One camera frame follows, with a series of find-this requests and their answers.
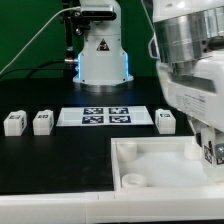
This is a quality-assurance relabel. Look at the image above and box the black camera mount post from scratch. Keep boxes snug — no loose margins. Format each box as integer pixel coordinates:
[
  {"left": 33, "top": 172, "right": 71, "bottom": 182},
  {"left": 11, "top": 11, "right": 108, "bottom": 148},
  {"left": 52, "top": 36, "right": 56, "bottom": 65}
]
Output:
[{"left": 59, "top": 0, "right": 89, "bottom": 81}]

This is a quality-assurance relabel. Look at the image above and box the black cable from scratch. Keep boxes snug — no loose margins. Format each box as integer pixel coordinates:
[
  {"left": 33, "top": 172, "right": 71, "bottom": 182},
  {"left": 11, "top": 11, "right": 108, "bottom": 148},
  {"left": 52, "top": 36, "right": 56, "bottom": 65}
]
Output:
[{"left": 0, "top": 59, "right": 75, "bottom": 81}]

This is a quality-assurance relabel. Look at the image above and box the white marker base sheet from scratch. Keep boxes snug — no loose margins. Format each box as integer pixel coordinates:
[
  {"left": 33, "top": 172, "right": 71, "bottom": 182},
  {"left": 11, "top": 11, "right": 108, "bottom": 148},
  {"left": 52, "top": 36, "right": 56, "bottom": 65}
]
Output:
[{"left": 57, "top": 106, "right": 153, "bottom": 127}]

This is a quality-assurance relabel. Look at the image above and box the white square tabletop part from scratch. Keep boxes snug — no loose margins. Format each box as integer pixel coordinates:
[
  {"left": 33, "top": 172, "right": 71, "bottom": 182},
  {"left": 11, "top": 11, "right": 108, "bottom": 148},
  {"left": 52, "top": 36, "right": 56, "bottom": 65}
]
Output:
[{"left": 111, "top": 136, "right": 224, "bottom": 192}]

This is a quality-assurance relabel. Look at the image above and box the grey cable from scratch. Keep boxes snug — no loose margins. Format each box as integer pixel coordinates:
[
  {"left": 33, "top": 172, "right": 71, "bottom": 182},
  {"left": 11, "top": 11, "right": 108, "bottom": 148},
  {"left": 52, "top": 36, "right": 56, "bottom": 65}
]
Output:
[{"left": 0, "top": 6, "right": 82, "bottom": 77}]

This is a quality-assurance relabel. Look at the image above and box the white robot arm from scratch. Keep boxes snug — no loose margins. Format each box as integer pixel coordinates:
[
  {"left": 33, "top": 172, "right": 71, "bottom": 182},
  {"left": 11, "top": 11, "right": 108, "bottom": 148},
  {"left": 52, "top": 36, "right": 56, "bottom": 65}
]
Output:
[{"left": 73, "top": 0, "right": 224, "bottom": 166}]

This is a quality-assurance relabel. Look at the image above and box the white front obstacle rail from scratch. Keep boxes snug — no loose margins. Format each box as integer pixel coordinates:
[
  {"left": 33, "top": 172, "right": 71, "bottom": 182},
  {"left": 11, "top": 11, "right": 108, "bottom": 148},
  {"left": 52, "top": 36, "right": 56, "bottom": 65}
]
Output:
[{"left": 0, "top": 186, "right": 224, "bottom": 224}]

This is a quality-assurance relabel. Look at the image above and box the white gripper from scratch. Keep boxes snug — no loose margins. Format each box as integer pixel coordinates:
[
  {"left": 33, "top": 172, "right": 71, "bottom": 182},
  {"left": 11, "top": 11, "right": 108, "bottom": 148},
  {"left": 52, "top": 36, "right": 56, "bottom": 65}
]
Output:
[{"left": 156, "top": 58, "right": 224, "bottom": 132}]

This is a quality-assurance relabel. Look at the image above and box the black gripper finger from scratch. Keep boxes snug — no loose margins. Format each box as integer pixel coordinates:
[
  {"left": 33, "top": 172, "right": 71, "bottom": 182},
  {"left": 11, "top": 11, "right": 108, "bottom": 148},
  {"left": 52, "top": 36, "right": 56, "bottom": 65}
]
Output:
[{"left": 214, "top": 143, "right": 224, "bottom": 165}]

